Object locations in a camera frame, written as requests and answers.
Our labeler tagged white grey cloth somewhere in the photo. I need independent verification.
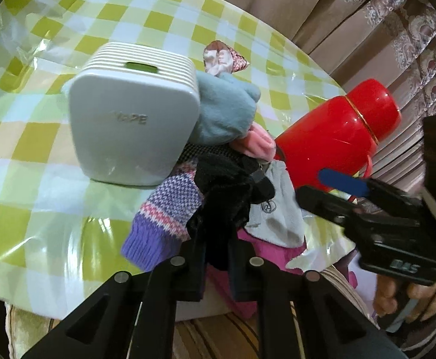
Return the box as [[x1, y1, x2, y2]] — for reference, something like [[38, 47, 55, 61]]
[[245, 160, 306, 249]]

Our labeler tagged pink soft cloth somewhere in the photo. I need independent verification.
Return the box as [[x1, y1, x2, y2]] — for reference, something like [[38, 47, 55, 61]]
[[229, 121, 276, 162]]

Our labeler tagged magenta knitted garment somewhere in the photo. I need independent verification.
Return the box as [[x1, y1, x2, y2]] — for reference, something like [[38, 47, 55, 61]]
[[208, 229, 365, 319]]

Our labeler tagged black fuzzy cloth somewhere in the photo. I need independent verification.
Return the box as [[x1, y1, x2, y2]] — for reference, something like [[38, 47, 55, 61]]
[[184, 150, 276, 302]]

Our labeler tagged purple pink knitted sock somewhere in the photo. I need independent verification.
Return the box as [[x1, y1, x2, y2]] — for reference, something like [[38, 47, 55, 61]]
[[121, 159, 203, 271]]

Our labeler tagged grey blue fleece cloth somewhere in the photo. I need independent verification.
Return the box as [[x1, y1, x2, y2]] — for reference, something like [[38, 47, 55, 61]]
[[189, 72, 261, 146]]

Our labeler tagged red white floral scrunchie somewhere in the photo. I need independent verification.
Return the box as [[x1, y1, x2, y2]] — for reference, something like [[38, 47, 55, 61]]
[[202, 40, 249, 76]]

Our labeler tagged black white gingham cloth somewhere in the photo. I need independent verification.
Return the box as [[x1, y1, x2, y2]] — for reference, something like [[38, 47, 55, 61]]
[[177, 143, 235, 165]]

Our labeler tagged person's right hand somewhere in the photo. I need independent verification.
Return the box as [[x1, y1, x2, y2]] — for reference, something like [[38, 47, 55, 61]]
[[373, 275, 436, 323]]

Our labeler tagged red thermos jug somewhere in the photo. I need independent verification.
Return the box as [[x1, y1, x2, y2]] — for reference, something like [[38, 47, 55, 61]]
[[276, 79, 402, 192]]

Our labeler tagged striped plush cushion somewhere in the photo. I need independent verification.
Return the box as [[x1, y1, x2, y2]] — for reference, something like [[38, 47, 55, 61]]
[[6, 264, 376, 359]]

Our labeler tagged green checkered tablecloth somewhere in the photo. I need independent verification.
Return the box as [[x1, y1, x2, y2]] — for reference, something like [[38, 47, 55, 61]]
[[0, 0, 341, 319]]

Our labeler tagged beige embroidered curtain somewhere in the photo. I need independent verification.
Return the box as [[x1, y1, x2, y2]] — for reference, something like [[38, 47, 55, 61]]
[[244, 0, 436, 191]]

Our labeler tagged white ribbed plastic device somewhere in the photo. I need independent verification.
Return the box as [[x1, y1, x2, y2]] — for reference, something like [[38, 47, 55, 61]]
[[65, 42, 200, 186]]

